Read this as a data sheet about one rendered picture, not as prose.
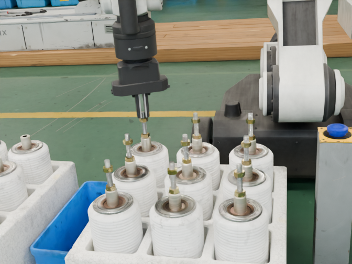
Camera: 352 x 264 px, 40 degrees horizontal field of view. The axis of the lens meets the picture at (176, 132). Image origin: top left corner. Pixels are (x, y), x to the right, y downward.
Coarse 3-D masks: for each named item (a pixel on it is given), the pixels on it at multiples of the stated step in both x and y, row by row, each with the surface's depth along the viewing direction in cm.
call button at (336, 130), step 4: (332, 124) 95; (336, 124) 95; (340, 124) 95; (328, 128) 94; (332, 128) 93; (336, 128) 93; (340, 128) 93; (344, 128) 93; (328, 132) 94; (332, 132) 93; (336, 132) 93; (340, 132) 92; (344, 132) 93; (336, 136) 93; (340, 136) 93
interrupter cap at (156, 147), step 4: (136, 144) 112; (140, 144) 112; (152, 144) 112; (156, 144) 111; (160, 144) 111; (132, 148) 110; (136, 148) 110; (140, 148) 111; (152, 148) 110; (156, 148) 110; (160, 148) 109; (132, 152) 108; (136, 152) 108; (140, 152) 108; (144, 152) 108; (148, 152) 108; (152, 152) 108; (156, 152) 107; (140, 156) 107; (144, 156) 106
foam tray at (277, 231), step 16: (224, 176) 110; (160, 192) 106; (272, 192) 102; (272, 208) 101; (144, 224) 95; (208, 224) 93; (272, 224) 91; (80, 240) 91; (144, 240) 89; (208, 240) 88; (272, 240) 87; (80, 256) 86; (96, 256) 86; (112, 256) 86; (128, 256) 85; (144, 256) 85; (160, 256) 85; (208, 256) 84; (272, 256) 82
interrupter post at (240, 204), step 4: (244, 196) 82; (236, 200) 82; (240, 200) 82; (244, 200) 82; (236, 204) 82; (240, 204) 82; (244, 204) 82; (236, 208) 83; (240, 208) 82; (244, 208) 82; (236, 212) 83; (240, 212) 82; (244, 212) 83
